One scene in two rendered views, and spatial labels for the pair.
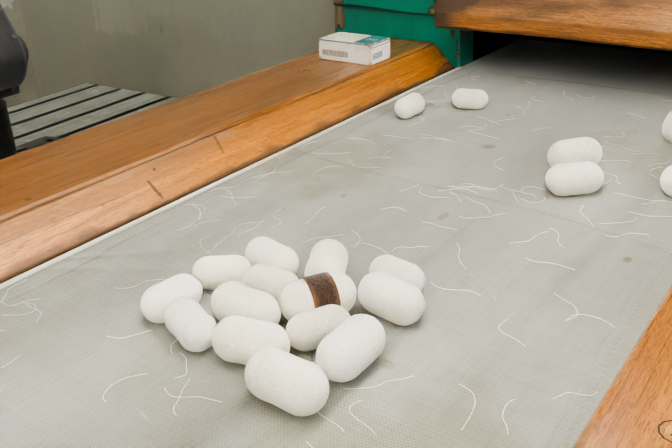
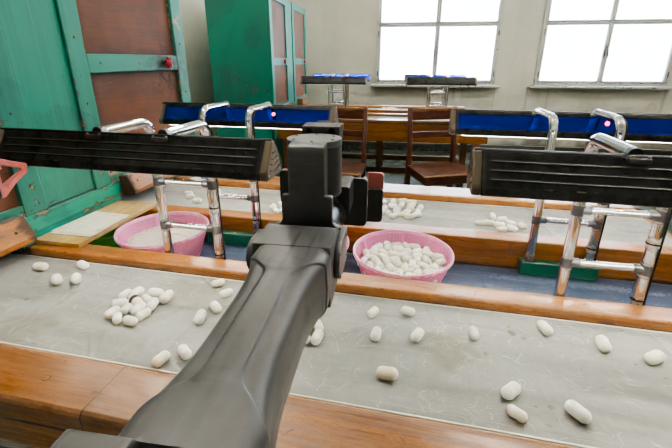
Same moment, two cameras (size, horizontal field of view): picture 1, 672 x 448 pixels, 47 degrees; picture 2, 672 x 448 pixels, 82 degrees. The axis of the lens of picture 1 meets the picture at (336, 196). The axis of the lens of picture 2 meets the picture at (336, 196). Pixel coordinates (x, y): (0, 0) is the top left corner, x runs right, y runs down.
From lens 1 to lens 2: 93 cm
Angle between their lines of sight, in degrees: 103
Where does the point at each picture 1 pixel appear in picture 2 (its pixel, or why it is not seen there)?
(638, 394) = (178, 262)
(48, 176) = (39, 367)
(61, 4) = not seen: outside the picture
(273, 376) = (169, 294)
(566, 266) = (119, 279)
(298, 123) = not seen: outside the picture
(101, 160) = (25, 361)
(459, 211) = (81, 296)
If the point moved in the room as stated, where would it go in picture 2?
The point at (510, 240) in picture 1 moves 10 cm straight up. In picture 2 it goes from (103, 287) to (94, 249)
